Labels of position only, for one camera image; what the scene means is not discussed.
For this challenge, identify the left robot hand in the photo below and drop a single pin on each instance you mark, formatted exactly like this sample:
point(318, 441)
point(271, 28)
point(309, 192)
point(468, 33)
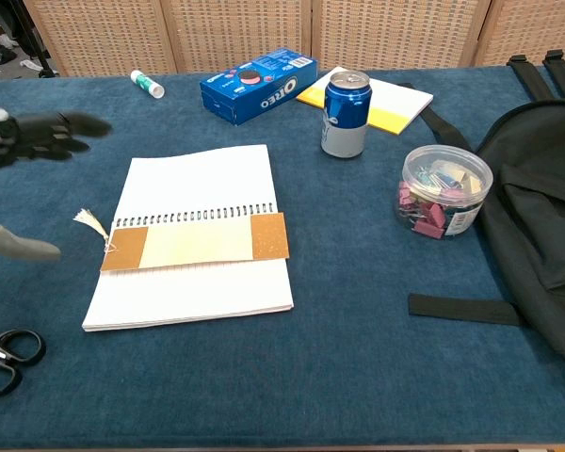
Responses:
point(37, 129)

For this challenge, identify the brown cream bookmark with tassel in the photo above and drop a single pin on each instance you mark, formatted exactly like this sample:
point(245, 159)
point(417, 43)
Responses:
point(193, 245)

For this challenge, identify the white spiral notebook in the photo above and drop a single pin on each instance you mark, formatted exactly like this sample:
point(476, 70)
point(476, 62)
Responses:
point(193, 296)

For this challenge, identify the black tripod stand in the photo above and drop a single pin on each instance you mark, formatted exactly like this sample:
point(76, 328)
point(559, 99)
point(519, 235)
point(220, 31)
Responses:
point(37, 47)

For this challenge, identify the white green glue stick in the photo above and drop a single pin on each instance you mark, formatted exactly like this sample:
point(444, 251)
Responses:
point(147, 84)

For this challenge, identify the blue Oreo cookie box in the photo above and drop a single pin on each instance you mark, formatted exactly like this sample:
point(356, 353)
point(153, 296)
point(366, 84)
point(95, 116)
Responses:
point(249, 89)

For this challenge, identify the wicker folding screen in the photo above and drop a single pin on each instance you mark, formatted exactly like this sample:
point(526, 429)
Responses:
point(240, 33)

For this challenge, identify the blue silver drink can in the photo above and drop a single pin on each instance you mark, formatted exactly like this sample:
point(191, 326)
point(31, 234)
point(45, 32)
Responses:
point(344, 117)

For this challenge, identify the yellow white notepad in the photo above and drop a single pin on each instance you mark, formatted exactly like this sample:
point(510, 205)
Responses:
point(395, 103)

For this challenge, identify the blue table cloth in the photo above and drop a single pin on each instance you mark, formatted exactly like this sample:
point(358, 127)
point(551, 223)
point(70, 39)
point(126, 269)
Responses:
point(311, 376)

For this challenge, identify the clear jar of binder clips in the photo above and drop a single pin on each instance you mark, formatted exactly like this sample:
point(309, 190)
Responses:
point(445, 198)

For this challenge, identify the black backpack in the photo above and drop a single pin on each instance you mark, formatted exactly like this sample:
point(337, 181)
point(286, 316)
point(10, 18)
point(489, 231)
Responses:
point(537, 212)

